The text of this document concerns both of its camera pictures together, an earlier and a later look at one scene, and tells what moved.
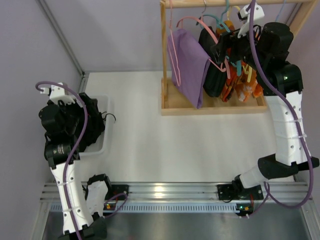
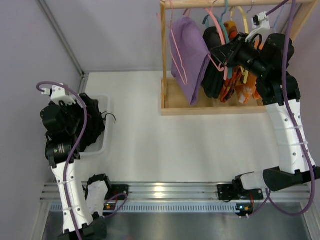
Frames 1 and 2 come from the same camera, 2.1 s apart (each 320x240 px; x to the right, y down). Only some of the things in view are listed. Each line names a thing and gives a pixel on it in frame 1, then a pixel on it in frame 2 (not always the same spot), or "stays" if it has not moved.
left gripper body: (75, 110) stays
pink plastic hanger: (215, 65) to (211, 11)
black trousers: (95, 124) stays
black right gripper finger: (218, 51) stays
